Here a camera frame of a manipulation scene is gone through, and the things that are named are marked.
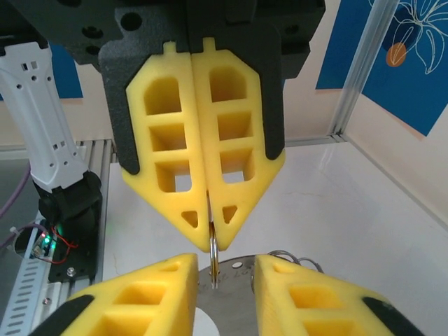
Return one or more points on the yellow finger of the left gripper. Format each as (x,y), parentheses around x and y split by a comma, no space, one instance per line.
(259,147)
(140,140)

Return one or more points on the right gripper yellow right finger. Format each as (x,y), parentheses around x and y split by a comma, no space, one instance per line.
(280,290)

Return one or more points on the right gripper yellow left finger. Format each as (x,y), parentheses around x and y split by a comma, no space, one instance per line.
(168,280)

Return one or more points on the metal split keyring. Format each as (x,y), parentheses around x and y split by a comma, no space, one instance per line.
(214,266)

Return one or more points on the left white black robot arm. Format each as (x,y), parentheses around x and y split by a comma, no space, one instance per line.
(38,122)

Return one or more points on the left circuit board with LEDs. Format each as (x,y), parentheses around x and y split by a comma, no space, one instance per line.
(43,245)

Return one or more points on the blue poster with white flower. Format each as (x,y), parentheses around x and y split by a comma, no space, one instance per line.
(420,98)

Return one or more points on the aluminium side rail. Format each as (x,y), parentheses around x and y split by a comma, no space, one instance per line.
(315,141)

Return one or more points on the long aluminium base rail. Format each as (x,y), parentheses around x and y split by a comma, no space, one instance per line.
(106,227)

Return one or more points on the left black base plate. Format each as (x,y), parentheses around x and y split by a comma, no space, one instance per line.
(80,266)

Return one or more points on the left aluminium corner post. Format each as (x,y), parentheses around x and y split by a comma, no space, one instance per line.
(353,87)

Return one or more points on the blue floral wall poster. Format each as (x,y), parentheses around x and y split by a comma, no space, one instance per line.
(343,42)

